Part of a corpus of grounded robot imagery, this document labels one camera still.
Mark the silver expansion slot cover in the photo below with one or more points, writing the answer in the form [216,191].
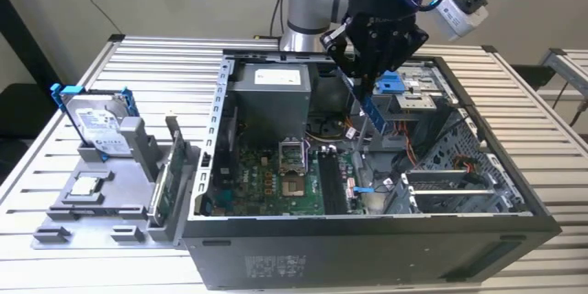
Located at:
[436,172]
[455,192]

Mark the metal drive cage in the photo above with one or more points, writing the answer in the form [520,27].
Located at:
[415,101]

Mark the CPU socket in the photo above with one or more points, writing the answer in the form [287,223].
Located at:
[293,187]

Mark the blue disk carrier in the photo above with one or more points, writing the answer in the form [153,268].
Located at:
[129,101]

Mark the grey parts rack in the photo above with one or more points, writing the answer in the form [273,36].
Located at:
[119,187]

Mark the RAM stick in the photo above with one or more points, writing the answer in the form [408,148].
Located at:
[105,208]
[373,115]

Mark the silver hard disk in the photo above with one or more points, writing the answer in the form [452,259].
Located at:
[96,118]

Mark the black PC case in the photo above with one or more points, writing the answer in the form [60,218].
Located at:
[367,256]

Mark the grey power supply unit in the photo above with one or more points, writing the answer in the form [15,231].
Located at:
[271,108]

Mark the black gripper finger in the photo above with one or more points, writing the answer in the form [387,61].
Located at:
[344,46]
[395,46]

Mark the metal slat side table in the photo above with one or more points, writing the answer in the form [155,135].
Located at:
[569,63]

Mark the blue drive bay latch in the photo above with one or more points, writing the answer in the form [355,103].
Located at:
[391,84]

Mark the green motherboard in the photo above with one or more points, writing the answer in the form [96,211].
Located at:
[303,206]

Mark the black table corner cap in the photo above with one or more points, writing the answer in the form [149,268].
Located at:
[488,49]
[116,37]

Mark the graphics card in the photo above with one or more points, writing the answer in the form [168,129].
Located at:
[167,177]

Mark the silver CPU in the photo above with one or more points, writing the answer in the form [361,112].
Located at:
[85,185]

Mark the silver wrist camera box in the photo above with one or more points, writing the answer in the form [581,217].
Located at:
[456,18]

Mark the black RAM slot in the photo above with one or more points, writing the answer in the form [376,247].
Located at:
[329,184]
[324,184]
[339,184]
[335,184]

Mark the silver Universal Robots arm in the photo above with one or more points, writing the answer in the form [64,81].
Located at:
[312,8]

